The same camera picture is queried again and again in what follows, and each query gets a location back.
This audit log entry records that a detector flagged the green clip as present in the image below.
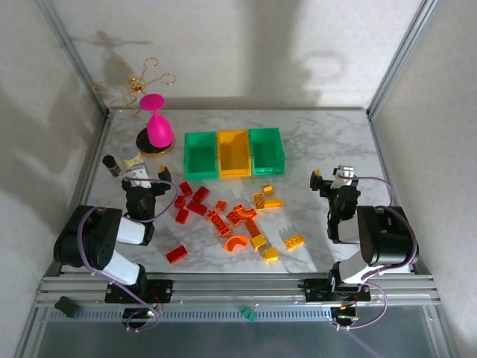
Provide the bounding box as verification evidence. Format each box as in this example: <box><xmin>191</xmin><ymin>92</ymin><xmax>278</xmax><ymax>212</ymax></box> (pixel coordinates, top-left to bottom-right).
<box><xmin>238</xmin><ymin>304</ymin><xmax>258</xmax><ymax>324</ymax></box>

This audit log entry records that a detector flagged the gold wire glass stand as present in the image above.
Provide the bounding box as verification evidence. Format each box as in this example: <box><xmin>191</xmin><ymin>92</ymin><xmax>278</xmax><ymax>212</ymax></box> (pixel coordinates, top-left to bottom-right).
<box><xmin>92</xmin><ymin>55</ymin><xmax>177</xmax><ymax>158</ymax></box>

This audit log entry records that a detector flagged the aluminium side rail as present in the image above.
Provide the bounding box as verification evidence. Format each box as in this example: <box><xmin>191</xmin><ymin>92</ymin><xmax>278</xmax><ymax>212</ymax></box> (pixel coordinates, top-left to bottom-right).
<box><xmin>72</xmin><ymin>111</ymin><xmax>115</xmax><ymax>210</ymax></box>
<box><xmin>367</xmin><ymin>110</ymin><xmax>399</xmax><ymax>210</ymax></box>

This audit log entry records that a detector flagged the orange winged lego plate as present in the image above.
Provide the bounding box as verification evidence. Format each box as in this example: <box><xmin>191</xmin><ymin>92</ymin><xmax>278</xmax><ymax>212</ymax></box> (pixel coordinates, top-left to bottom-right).
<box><xmin>207</xmin><ymin>210</ymin><xmax>231</xmax><ymax>236</ymax></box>

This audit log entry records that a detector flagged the long red lego brick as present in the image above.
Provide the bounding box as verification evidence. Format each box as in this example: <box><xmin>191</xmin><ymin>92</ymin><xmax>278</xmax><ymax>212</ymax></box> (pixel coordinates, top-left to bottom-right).
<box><xmin>165</xmin><ymin>245</ymin><xmax>189</xmax><ymax>265</ymax></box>

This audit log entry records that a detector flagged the cream jar with grey lid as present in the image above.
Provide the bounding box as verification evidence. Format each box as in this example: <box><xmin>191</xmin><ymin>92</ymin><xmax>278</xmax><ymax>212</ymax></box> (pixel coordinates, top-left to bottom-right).
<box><xmin>119</xmin><ymin>144</ymin><xmax>145</xmax><ymax>171</ymax></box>

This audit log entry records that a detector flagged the orange lego arch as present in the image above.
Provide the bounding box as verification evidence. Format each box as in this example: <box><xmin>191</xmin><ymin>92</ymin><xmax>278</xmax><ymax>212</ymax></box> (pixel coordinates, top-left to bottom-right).
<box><xmin>233</xmin><ymin>204</ymin><xmax>259</xmax><ymax>222</ymax></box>
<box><xmin>224</xmin><ymin>234</ymin><xmax>249</xmax><ymax>253</ymax></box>

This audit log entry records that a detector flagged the long orange lego plate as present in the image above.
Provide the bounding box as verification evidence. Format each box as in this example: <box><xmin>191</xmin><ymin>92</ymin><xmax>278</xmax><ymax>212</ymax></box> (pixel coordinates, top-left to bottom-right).
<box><xmin>244</xmin><ymin>219</ymin><xmax>264</xmax><ymax>239</ymax></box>

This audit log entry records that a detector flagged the yellow six-stud lego brick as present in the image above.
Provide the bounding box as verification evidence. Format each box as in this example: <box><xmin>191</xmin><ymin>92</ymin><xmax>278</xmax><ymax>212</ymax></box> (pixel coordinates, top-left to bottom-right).
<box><xmin>284</xmin><ymin>233</ymin><xmax>306</xmax><ymax>251</ymax></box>

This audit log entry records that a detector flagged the small circuit board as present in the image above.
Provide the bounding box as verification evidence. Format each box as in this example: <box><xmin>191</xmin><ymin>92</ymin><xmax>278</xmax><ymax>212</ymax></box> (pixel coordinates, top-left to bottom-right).
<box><xmin>121</xmin><ymin>307</ymin><xmax>158</xmax><ymax>331</ymax></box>
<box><xmin>330</xmin><ymin>305</ymin><xmax>361</xmax><ymax>331</ymax></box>

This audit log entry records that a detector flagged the pink plastic goblet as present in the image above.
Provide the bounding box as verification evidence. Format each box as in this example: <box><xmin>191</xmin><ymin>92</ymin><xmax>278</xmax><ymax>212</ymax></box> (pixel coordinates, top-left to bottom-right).
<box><xmin>139</xmin><ymin>93</ymin><xmax>174</xmax><ymax>148</ymax></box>

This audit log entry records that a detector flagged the aluminium front rail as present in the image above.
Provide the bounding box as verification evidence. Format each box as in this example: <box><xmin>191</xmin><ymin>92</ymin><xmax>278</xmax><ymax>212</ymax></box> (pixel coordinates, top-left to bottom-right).
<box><xmin>33</xmin><ymin>274</ymin><xmax>443</xmax><ymax>309</ymax></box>

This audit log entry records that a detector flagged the aluminium frame post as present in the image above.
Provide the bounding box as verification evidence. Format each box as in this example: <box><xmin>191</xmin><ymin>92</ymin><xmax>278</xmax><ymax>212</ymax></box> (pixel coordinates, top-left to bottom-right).
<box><xmin>366</xmin><ymin>0</ymin><xmax>440</xmax><ymax>119</ymax></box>
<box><xmin>35</xmin><ymin>0</ymin><xmax>115</xmax><ymax>116</ymax></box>

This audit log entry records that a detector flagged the black knob handle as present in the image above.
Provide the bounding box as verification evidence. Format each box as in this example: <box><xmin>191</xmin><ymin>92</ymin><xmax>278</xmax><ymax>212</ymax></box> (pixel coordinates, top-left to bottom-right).
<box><xmin>54</xmin><ymin>296</ymin><xmax>81</xmax><ymax>318</ymax></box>

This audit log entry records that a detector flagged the small black bottle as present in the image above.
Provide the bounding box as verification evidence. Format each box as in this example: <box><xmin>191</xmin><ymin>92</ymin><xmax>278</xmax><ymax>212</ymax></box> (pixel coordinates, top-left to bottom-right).
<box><xmin>102</xmin><ymin>154</ymin><xmax>123</xmax><ymax>179</ymax></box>

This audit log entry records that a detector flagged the yellow plastic bin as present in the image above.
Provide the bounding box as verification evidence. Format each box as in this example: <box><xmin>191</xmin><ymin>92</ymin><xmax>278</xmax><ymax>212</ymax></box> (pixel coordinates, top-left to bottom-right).
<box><xmin>217</xmin><ymin>129</ymin><xmax>251</xmax><ymax>179</ymax></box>

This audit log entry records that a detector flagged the grey metal panel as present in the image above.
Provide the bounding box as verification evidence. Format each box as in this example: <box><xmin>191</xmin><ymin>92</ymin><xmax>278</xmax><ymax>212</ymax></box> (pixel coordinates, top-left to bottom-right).
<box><xmin>14</xmin><ymin>320</ymin><xmax>463</xmax><ymax>358</ymax></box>

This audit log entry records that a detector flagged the perforated metal strip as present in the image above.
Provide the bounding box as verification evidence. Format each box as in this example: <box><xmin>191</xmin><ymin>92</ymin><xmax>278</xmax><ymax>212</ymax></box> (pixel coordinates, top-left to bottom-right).
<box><xmin>48</xmin><ymin>308</ymin><xmax>335</xmax><ymax>324</ymax></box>

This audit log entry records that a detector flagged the grey toy block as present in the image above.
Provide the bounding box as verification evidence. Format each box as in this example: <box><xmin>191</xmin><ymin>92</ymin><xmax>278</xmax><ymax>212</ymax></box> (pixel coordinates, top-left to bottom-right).
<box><xmin>333</xmin><ymin>165</ymin><xmax>356</xmax><ymax>188</ymax></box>

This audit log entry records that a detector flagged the green plastic bin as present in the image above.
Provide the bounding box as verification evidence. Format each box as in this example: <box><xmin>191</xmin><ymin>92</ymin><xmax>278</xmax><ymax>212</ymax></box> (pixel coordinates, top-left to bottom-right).
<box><xmin>248</xmin><ymin>127</ymin><xmax>287</xmax><ymax>176</ymax></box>
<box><xmin>183</xmin><ymin>131</ymin><xmax>220</xmax><ymax>182</ymax></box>

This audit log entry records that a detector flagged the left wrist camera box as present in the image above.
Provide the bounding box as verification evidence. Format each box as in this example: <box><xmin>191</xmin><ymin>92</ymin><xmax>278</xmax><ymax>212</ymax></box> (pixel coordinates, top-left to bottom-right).
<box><xmin>125</xmin><ymin>163</ymin><xmax>151</xmax><ymax>188</ymax></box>

